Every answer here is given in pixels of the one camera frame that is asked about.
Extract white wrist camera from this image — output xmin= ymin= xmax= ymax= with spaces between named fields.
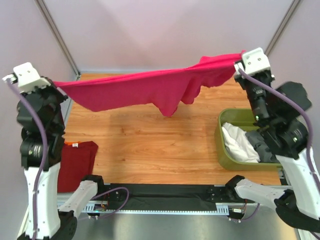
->
xmin=2 ymin=62 xmax=53 ymax=94
xmin=234 ymin=47 xmax=271 ymax=76

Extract olive green plastic bin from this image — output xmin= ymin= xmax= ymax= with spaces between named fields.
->
xmin=214 ymin=108 xmax=282 ymax=171

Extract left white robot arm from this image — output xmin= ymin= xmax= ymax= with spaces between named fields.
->
xmin=17 ymin=82 xmax=106 ymax=240

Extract orange folded t-shirt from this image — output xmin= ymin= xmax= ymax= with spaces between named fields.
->
xmin=64 ymin=141 xmax=81 ymax=148

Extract pink t-shirt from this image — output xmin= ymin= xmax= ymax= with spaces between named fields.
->
xmin=54 ymin=53 xmax=242 ymax=117

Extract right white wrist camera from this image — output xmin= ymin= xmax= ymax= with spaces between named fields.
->
xmin=234 ymin=47 xmax=271 ymax=76

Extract white t-shirt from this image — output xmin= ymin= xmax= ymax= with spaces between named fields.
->
xmin=221 ymin=122 xmax=260 ymax=164

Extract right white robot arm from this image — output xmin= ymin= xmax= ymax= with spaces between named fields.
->
xmin=225 ymin=70 xmax=320 ymax=233

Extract dark red folded t-shirt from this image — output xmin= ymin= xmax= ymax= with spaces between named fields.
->
xmin=57 ymin=141 xmax=99 ymax=193

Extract grey t-shirt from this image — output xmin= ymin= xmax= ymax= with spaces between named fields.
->
xmin=245 ymin=130 xmax=280 ymax=164

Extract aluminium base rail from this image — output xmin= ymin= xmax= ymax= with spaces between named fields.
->
xmin=16 ymin=169 xmax=308 ymax=240

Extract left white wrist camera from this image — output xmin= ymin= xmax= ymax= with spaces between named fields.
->
xmin=2 ymin=62 xmax=53 ymax=94

